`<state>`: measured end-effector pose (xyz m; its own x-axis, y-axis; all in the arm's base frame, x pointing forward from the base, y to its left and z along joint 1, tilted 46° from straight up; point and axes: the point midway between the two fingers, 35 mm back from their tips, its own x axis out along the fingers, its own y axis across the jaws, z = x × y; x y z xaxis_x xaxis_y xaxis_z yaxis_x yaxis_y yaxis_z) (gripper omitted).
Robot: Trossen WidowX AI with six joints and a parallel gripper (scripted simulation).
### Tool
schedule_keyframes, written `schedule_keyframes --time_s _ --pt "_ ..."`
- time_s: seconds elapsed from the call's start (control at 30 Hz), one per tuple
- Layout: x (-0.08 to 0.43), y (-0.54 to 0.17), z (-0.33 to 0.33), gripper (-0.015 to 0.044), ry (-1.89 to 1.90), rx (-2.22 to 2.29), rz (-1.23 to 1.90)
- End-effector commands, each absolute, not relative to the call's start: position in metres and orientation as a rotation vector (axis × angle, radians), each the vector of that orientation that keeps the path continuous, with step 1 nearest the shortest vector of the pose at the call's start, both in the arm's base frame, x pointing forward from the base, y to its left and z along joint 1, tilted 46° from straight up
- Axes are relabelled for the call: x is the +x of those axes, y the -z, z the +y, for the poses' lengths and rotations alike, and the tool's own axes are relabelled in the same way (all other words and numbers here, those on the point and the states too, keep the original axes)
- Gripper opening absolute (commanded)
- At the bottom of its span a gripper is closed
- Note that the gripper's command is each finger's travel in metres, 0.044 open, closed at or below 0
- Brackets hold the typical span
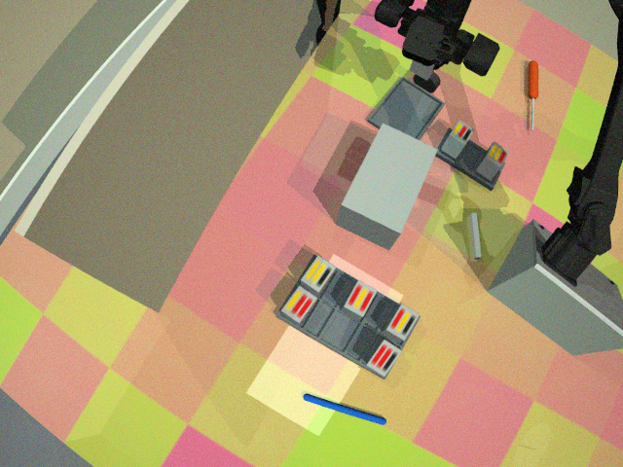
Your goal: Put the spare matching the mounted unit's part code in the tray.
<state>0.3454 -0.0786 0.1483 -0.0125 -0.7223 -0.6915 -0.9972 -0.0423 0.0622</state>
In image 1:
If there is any orange-handled screwdriver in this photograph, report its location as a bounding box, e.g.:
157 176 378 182
528 60 538 130

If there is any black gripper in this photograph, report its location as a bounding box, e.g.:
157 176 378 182
375 0 500 77

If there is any black short cylinder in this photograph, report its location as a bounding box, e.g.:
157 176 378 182
413 71 440 93

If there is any blue rod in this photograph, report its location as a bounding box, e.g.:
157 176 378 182
303 394 386 425

